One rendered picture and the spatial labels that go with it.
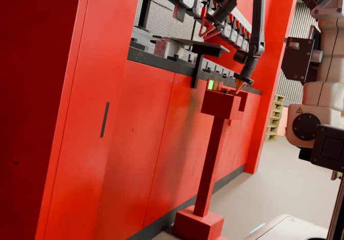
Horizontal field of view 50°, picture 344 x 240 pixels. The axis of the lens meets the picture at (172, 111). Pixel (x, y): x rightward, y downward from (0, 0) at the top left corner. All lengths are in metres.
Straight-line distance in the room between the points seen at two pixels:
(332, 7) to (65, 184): 1.00
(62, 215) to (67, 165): 0.13
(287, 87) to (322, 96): 8.68
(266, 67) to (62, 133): 3.26
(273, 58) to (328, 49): 2.50
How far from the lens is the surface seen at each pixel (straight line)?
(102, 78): 0.97
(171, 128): 1.74
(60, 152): 0.90
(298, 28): 10.33
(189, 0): 1.94
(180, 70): 1.69
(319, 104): 1.45
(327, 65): 1.51
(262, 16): 1.96
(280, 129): 9.53
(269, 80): 3.96
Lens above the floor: 0.79
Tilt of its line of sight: 5 degrees down
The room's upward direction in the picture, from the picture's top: 12 degrees clockwise
